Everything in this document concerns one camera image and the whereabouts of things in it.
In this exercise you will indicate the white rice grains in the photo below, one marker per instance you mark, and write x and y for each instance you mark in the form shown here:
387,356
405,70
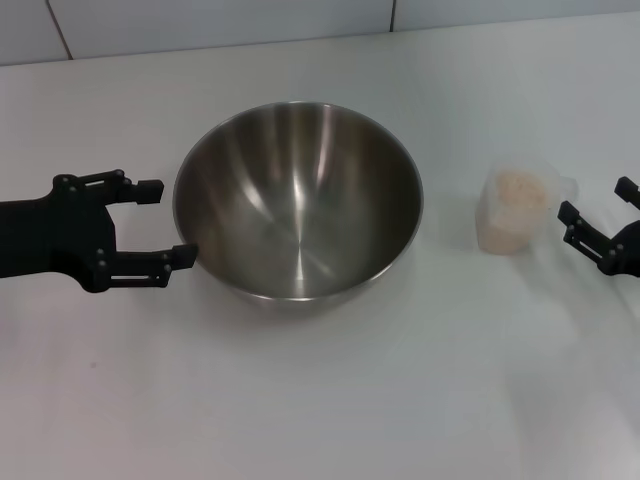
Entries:
520,192

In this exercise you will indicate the stainless steel mixing bowl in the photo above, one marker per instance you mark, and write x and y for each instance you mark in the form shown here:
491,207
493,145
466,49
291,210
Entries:
300,210

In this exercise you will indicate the clear plastic measuring cup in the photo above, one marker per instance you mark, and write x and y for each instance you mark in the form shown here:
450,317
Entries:
505,225

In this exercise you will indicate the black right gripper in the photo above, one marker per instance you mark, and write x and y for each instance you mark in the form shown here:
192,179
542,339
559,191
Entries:
625,250

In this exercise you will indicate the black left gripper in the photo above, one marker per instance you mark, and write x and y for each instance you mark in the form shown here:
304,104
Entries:
55,235

